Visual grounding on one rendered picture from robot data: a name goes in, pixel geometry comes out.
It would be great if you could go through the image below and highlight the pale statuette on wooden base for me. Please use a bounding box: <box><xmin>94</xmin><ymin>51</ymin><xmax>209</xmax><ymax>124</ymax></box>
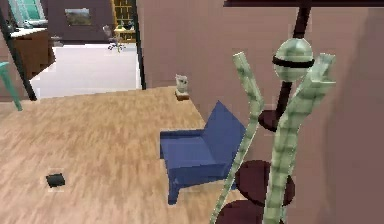
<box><xmin>174</xmin><ymin>73</ymin><xmax>190</xmax><ymax>102</ymax></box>

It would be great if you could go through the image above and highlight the blue armchair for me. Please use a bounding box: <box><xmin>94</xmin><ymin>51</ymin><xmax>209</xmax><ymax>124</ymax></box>
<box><xmin>159</xmin><ymin>100</ymin><xmax>247</xmax><ymax>206</ymax></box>

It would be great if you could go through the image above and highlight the dark maroon tiered stand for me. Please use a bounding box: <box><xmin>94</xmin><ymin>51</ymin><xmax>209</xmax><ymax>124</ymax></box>
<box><xmin>215</xmin><ymin>0</ymin><xmax>384</xmax><ymax>224</ymax></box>

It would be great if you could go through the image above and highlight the yellow wooden desk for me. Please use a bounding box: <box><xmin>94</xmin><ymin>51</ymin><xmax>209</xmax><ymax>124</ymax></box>
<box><xmin>113</xmin><ymin>26</ymin><xmax>137</xmax><ymax>44</ymax></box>

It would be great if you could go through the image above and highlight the grey office chair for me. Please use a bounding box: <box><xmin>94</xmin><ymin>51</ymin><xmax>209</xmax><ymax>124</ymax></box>
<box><xmin>102</xmin><ymin>24</ymin><xmax>126</xmax><ymax>53</ymax></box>

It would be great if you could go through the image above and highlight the yellow wooden shelf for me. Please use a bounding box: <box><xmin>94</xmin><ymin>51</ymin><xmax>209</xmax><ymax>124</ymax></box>
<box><xmin>112</xmin><ymin>0</ymin><xmax>136</xmax><ymax>30</ymax></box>

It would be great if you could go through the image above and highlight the framed landscape picture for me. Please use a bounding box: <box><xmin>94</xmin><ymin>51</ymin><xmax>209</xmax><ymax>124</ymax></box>
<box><xmin>64</xmin><ymin>8</ymin><xmax>93</xmax><ymax>27</ymax></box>

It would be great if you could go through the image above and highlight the small black floor object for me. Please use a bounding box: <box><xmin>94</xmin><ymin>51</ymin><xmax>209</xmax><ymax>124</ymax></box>
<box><xmin>45</xmin><ymin>173</ymin><xmax>66</xmax><ymax>189</ymax></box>

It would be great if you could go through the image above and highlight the brown wooden cabinet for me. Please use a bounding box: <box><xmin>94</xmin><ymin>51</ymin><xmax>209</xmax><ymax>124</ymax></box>
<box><xmin>10</xmin><ymin>27</ymin><xmax>56</xmax><ymax>80</ymax></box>

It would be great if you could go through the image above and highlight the teal chair leg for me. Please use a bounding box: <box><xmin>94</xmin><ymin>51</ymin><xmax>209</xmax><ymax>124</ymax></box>
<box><xmin>0</xmin><ymin>61</ymin><xmax>24</xmax><ymax>112</ymax></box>

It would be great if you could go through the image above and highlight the teal window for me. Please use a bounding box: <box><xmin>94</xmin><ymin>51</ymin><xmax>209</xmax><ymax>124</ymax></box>
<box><xmin>8</xmin><ymin>0</ymin><xmax>48</xmax><ymax>27</ymax></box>

